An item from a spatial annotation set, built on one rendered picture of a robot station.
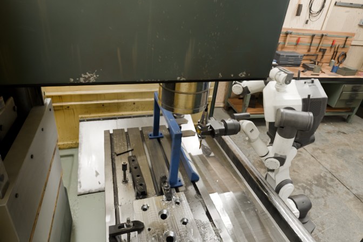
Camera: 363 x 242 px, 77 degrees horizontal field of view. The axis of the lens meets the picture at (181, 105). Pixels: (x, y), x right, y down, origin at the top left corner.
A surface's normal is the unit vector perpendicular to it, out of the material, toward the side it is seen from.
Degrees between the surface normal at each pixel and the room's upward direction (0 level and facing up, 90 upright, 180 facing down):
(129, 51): 90
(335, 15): 90
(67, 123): 90
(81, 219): 0
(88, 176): 24
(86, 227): 0
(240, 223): 8
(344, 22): 90
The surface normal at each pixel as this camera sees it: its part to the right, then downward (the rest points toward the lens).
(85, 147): 0.21, -0.61
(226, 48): 0.29, 0.46
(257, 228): 0.13, -0.82
